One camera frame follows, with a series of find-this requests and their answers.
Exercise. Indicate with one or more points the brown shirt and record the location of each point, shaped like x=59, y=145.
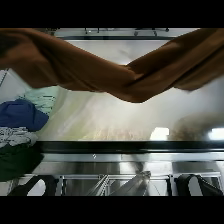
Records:
x=100, y=76

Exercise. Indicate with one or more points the pale green patterned garment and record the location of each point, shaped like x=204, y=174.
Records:
x=41, y=98

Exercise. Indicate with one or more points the blue garment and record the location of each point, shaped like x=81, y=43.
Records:
x=20, y=115

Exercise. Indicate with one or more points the white patterned garment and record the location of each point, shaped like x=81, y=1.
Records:
x=15, y=136

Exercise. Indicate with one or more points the dark green garment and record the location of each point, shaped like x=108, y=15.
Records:
x=16, y=161

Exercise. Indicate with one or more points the silver frame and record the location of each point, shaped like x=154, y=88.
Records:
x=110, y=166

